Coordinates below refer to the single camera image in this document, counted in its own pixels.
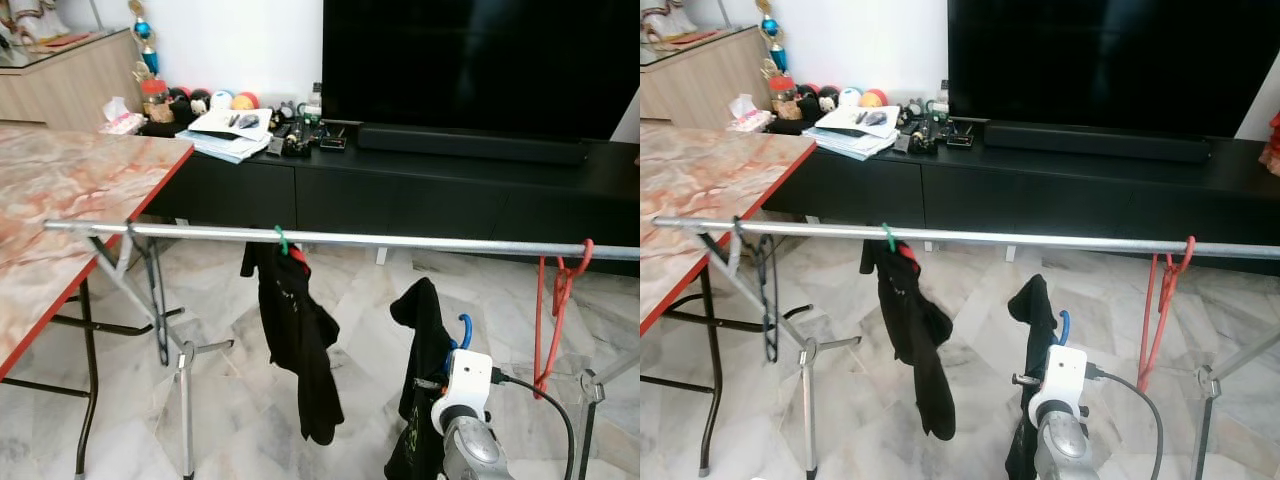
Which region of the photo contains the light wood sideboard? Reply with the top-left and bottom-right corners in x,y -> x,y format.
640,24 -> 773,131
0,27 -> 147,134

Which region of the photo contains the marble pattern folding table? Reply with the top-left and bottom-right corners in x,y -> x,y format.
640,122 -> 819,479
0,125 -> 196,480

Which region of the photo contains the red plastic hanger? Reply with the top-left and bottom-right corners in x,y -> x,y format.
532,237 -> 597,400
1137,234 -> 1198,394

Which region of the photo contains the red lid snack jar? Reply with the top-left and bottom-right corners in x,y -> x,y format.
139,77 -> 174,124
767,74 -> 800,120

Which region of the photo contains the black shirt white lettering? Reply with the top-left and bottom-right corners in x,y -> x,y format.
239,240 -> 347,447
859,238 -> 957,442

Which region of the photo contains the black low tv console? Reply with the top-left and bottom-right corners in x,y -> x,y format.
143,118 -> 641,279
763,115 -> 1280,264

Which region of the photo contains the black soundbar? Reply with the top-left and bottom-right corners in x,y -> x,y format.
356,124 -> 592,167
982,121 -> 1214,165

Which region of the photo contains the black thin hanger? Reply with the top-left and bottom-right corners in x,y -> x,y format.
733,216 -> 781,364
124,220 -> 173,368

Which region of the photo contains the red laughing buddha statue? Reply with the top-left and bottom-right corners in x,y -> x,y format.
1261,112 -> 1280,178

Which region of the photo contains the pink tissue pack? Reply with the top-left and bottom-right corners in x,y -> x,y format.
726,92 -> 772,132
99,96 -> 147,135

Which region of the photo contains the silver metal clothes rack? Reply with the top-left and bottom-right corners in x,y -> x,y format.
651,214 -> 1280,480
43,218 -> 641,480

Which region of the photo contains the white gold figurine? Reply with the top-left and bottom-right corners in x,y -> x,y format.
0,0 -> 73,49
640,0 -> 703,43

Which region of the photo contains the large black television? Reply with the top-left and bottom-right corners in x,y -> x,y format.
947,0 -> 1280,140
321,0 -> 641,142

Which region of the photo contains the blue gold trophy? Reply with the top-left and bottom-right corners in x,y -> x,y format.
127,0 -> 162,78
756,0 -> 792,77

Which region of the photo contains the black shirt green print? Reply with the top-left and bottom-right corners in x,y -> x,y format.
1004,272 -> 1063,480
384,276 -> 459,480

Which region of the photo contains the stack of papers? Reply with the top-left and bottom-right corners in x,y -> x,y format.
175,106 -> 274,165
801,103 -> 902,162

